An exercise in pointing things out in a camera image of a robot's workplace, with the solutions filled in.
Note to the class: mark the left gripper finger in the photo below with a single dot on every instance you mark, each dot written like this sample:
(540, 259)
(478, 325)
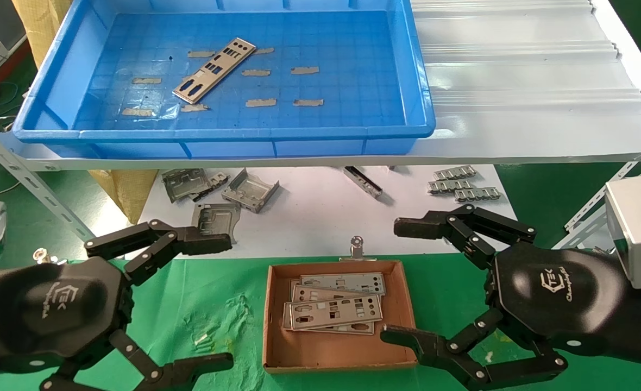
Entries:
(201, 243)
(195, 366)

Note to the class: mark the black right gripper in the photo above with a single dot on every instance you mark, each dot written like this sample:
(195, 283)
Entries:
(559, 304)

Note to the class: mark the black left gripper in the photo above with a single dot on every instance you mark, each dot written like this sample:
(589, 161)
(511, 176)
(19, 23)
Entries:
(43, 309)

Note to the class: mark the silver metal IO shield plate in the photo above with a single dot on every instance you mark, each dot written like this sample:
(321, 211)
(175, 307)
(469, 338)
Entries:
(381, 282)
(376, 307)
(201, 77)
(301, 293)
(369, 327)

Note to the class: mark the shallow brown cardboard box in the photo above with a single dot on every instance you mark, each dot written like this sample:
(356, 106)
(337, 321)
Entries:
(331, 350)

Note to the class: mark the blue plastic tray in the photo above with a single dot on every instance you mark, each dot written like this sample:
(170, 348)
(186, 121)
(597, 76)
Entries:
(326, 81)

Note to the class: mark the white tape scrap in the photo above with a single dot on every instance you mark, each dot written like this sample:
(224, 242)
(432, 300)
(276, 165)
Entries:
(201, 339)

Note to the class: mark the grey stamped metal plate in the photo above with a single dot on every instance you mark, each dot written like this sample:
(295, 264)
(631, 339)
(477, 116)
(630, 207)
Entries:
(214, 214)

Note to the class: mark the green table cloth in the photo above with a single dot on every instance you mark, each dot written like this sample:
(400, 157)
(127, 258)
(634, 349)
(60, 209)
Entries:
(217, 293)

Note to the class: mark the small slotted metal strip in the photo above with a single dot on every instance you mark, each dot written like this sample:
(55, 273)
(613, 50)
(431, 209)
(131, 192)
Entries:
(218, 178)

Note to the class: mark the yellow woven sack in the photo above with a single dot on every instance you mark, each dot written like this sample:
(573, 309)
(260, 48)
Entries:
(127, 190)

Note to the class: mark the slotted metal connector strip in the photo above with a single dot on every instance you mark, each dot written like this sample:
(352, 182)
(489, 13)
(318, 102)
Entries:
(450, 186)
(478, 194)
(454, 172)

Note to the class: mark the grey perforated angle brace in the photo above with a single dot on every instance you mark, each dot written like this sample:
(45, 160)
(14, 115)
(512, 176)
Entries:
(32, 179)
(581, 213)

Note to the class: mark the clear plastic film scrap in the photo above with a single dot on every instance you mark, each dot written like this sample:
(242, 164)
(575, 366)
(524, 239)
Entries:
(164, 111)

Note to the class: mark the white metal shelf board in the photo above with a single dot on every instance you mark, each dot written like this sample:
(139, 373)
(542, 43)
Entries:
(516, 108)

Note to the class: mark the grey folded metal bracket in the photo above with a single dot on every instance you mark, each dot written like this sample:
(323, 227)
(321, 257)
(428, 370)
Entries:
(182, 184)

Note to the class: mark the grey tray-shaped metal bracket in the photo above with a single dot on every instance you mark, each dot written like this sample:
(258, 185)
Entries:
(250, 191)

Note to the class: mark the long narrow metal bracket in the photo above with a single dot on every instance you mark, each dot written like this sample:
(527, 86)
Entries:
(363, 182)

